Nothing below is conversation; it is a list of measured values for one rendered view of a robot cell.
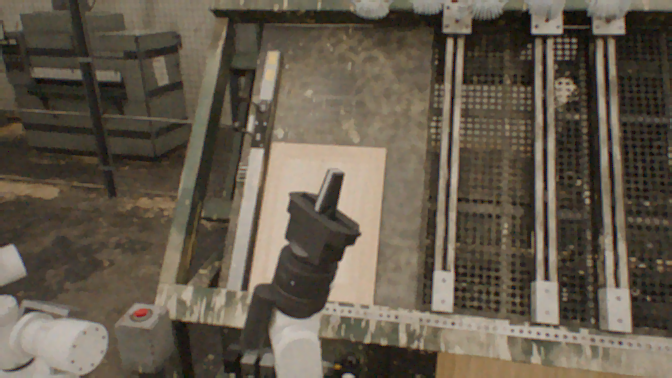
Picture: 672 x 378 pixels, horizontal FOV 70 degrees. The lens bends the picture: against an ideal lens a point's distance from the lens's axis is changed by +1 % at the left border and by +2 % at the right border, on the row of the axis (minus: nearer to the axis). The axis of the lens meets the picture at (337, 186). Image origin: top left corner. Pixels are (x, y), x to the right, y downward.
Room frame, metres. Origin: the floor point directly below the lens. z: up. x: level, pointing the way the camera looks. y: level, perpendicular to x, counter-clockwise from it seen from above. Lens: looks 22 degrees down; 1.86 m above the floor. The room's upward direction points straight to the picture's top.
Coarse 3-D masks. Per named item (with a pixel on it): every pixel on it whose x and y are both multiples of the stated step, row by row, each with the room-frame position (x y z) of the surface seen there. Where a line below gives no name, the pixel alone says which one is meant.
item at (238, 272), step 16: (272, 64) 1.93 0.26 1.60; (272, 80) 1.89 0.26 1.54; (272, 96) 1.85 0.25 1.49; (272, 112) 1.83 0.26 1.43; (256, 160) 1.68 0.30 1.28; (256, 176) 1.64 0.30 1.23; (256, 192) 1.60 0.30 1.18; (256, 208) 1.59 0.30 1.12; (240, 224) 1.53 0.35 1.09; (240, 240) 1.49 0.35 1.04; (240, 256) 1.46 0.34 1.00; (240, 272) 1.42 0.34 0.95; (240, 288) 1.39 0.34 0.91
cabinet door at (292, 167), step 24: (288, 144) 1.73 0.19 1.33; (312, 144) 1.72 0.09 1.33; (288, 168) 1.67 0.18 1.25; (312, 168) 1.66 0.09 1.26; (360, 168) 1.63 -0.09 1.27; (384, 168) 1.62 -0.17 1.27; (264, 192) 1.62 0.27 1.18; (288, 192) 1.61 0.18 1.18; (312, 192) 1.60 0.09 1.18; (360, 192) 1.57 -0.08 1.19; (264, 216) 1.56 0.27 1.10; (288, 216) 1.55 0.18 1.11; (360, 216) 1.52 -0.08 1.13; (264, 240) 1.50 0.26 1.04; (360, 240) 1.46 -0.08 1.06; (264, 264) 1.45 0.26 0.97; (360, 264) 1.41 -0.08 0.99; (336, 288) 1.37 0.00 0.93; (360, 288) 1.36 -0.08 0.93
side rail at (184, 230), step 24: (216, 24) 2.08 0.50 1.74; (216, 48) 2.01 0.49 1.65; (216, 72) 1.94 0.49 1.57; (216, 96) 1.90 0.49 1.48; (216, 120) 1.88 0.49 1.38; (192, 144) 1.75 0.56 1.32; (192, 168) 1.69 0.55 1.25; (192, 192) 1.62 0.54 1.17; (192, 216) 1.60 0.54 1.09; (168, 240) 1.52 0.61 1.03; (192, 240) 1.57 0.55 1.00; (168, 264) 1.46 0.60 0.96
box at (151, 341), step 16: (144, 304) 1.27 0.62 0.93; (128, 320) 1.19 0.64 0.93; (160, 320) 1.21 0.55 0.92; (128, 336) 1.16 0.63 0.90; (144, 336) 1.15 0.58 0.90; (160, 336) 1.20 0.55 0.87; (128, 352) 1.16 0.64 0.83; (144, 352) 1.15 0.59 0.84; (160, 352) 1.18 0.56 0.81; (128, 368) 1.17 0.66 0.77; (144, 368) 1.16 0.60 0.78; (160, 368) 1.17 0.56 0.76
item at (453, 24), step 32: (448, 0) 1.92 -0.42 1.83; (448, 32) 1.83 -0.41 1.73; (448, 64) 1.79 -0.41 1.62; (448, 96) 1.71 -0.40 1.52; (448, 128) 1.66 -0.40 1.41; (448, 160) 1.59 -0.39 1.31; (448, 192) 1.49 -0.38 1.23; (448, 224) 1.43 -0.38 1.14; (448, 256) 1.35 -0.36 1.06; (448, 288) 1.28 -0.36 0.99
